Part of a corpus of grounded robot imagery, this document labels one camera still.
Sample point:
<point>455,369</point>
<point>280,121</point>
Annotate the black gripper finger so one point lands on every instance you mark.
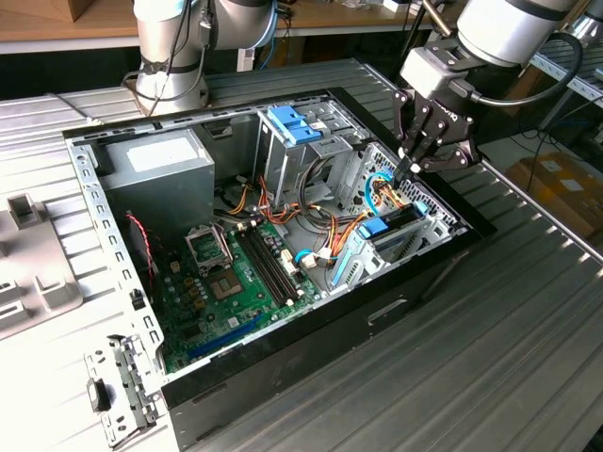
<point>447,160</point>
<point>402,117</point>

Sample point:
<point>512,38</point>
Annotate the hard disk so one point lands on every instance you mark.
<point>373,228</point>

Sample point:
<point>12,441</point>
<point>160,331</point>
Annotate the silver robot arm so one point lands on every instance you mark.
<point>179,89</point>

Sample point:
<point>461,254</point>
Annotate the metal disk bay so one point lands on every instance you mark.
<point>438,230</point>

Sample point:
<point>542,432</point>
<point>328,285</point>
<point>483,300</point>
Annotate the large brown cardboard box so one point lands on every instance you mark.
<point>523,85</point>

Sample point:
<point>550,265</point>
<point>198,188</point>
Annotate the black stand pole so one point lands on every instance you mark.
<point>417,26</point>

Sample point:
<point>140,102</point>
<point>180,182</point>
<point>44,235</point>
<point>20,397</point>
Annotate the white box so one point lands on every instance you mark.
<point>400,5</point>

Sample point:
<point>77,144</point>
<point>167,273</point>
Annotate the labelled cardboard box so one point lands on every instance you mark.
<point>565,198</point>

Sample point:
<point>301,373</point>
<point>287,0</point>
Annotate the metal optical drive cage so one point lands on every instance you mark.
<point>278,165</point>

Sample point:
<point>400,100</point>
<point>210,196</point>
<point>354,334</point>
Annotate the black RAM slot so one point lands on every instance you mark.
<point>278,260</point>
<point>261,268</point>
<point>266,266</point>
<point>272,263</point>

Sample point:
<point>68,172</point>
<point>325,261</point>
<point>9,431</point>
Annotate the open black PC case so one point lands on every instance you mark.
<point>306,348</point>

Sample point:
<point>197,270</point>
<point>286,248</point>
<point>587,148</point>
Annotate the CPU socket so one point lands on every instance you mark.
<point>226,285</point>

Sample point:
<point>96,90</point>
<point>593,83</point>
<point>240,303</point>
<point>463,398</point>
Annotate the green motherboard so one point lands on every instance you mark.
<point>245,306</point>

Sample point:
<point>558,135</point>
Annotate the grey power supply unit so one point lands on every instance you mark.
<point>160,198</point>

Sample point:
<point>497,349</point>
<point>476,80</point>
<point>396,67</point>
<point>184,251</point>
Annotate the blue expansion slot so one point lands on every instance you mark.
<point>226,336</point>

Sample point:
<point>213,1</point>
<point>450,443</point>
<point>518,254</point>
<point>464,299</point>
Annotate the small brown box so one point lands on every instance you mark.
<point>77,9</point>

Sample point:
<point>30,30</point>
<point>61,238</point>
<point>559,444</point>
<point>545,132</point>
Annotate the grey part rack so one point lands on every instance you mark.
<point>28,263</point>

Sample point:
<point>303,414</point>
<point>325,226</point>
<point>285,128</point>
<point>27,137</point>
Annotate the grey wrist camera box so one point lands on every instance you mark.
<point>424,68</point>

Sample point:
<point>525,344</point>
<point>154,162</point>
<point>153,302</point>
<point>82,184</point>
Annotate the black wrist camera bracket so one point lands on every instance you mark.
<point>447,54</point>

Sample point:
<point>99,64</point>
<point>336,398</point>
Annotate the metal frame slat table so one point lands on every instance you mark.
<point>546,66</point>

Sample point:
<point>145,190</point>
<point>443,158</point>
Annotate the blue plastic drive bracket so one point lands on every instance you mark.
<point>289,123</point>

